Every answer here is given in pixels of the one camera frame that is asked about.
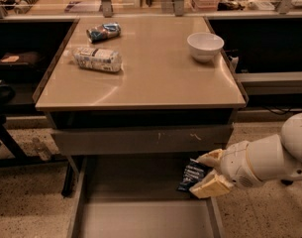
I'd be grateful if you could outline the open grey middle drawer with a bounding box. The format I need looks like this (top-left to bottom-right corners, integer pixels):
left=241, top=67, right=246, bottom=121
left=66, top=155, right=226, bottom=238

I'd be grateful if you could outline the white ceramic bowl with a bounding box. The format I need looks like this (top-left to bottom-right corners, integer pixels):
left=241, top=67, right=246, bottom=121
left=187, top=32, right=224, bottom=62

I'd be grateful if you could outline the dark blue rxbar wrapper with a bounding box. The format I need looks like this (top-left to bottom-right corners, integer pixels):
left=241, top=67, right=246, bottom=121
left=177, top=159, right=212, bottom=191

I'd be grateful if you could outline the beige top drawer cabinet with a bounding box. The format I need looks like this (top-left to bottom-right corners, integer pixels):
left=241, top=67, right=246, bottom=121
left=32, top=15, right=250, bottom=196

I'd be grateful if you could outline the grey top drawer front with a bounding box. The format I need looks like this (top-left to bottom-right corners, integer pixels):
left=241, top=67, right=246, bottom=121
left=51, top=124, right=233, bottom=156

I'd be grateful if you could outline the white blue snack bag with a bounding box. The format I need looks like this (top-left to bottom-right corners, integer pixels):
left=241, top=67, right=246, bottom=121
left=72, top=47, right=122, bottom=73

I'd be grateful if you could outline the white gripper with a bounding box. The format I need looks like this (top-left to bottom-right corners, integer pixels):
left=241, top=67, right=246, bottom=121
left=189, top=141, right=263, bottom=198

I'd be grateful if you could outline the blue crumpled chip bag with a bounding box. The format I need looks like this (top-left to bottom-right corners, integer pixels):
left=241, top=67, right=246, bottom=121
left=86, top=22, right=121, bottom=44

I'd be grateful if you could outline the black coil spring tool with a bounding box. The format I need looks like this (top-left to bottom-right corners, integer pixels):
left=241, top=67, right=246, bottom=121
left=14, top=0, right=39, bottom=14

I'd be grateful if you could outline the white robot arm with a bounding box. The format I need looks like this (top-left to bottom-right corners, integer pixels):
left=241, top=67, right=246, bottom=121
left=190, top=113, right=302, bottom=198

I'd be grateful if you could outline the black bag on shelf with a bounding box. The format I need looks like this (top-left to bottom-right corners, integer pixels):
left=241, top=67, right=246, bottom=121
left=0, top=52, right=43, bottom=81

